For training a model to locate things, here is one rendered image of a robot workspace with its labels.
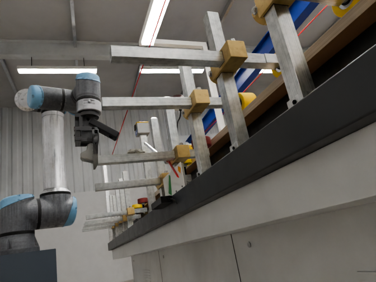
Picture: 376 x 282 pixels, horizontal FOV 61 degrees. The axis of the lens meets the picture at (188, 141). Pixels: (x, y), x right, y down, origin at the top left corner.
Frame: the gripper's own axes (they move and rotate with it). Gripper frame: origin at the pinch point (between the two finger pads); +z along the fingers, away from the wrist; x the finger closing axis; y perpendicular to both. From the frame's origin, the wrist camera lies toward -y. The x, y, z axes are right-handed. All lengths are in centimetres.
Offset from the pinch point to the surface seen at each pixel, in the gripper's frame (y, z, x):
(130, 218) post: -30, 4, -128
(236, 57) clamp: -31, -11, 54
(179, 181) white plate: -29.7, 7.7, 1.0
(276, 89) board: -47, -7, 47
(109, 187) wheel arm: -6.6, 2.8, -23.6
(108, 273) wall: -67, 58, -776
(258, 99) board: -46, -8, 38
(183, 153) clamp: -31.6, -2.2, 4.6
